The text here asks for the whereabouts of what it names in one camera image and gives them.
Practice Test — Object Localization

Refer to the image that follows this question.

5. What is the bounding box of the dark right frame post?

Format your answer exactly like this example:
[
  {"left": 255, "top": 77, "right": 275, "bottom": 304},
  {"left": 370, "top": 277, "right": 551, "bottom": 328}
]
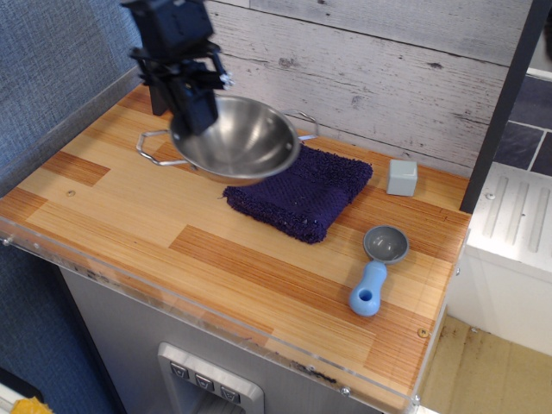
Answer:
[{"left": 460, "top": 0, "right": 551, "bottom": 213}]

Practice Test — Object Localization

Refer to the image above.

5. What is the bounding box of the grey plastic cube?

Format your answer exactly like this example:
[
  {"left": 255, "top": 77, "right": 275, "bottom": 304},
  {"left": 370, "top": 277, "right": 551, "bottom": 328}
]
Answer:
[{"left": 386, "top": 160, "right": 418, "bottom": 197}]

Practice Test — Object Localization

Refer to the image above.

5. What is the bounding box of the silver dispenser button panel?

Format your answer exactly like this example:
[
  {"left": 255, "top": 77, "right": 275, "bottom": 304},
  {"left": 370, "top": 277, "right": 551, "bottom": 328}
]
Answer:
[{"left": 158, "top": 342, "right": 265, "bottom": 413}]

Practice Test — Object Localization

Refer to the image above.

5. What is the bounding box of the dark blue folded cloth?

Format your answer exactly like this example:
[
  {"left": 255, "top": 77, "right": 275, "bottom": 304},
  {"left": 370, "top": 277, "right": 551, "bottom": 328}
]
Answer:
[{"left": 223, "top": 146, "right": 373, "bottom": 244}]

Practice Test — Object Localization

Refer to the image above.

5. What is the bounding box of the dark left frame post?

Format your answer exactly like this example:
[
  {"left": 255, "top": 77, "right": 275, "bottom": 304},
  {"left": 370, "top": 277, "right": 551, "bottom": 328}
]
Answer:
[{"left": 149, "top": 83, "right": 173, "bottom": 116}]

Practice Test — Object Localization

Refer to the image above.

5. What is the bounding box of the metal bowl with wire handles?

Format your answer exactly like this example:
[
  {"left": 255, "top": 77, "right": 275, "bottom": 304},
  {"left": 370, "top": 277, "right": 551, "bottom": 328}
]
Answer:
[{"left": 136, "top": 96, "right": 319, "bottom": 186}]

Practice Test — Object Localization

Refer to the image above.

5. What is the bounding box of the white ribbed side unit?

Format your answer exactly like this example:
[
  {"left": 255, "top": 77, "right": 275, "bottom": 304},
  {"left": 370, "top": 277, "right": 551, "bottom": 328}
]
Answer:
[{"left": 447, "top": 163, "right": 551, "bottom": 354}]

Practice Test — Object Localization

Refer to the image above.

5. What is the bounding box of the yellow black object bottom left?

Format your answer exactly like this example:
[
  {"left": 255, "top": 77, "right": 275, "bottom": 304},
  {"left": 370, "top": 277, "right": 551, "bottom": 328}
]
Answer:
[{"left": 1, "top": 384, "right": 53, "bottom": 414}]

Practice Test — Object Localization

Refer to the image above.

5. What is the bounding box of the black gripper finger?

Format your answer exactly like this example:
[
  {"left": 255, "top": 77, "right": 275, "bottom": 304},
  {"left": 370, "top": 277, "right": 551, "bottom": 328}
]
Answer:
[
  {"left": 149, "top": 74, "right": 180, "bottom": 113},
  {"left": 172, "top": 84, "right": 218, "bottom": 135}
]

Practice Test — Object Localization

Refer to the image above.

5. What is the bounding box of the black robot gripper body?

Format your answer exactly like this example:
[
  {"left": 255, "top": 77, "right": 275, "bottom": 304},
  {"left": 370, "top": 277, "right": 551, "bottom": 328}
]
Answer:
[{"left": 120, "top": 1, "right": 234, "bottom": 90}]

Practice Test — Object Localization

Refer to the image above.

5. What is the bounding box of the dark frame post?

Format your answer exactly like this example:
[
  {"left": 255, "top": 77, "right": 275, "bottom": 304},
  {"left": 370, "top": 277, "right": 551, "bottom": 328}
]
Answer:
[
  {"left": 460, "top": 0, "right": 551, "bottom": 213},
  {"left": 149, "top": 83, "right": 173, "bottom": 116}
]

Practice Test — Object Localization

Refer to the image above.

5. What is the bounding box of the clear acrylic table edge guard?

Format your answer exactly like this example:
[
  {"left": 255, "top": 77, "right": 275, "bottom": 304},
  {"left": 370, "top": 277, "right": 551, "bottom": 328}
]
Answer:
[{"left": 1, "top": 210, "right": 468, "bottom": 413}]

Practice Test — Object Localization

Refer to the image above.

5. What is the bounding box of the grey scoop with blue handle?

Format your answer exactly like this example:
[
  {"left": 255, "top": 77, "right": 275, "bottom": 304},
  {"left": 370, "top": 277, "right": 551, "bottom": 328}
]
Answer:
[{"left": 348, "top": 225, "right": 410, "bottom": 317}]

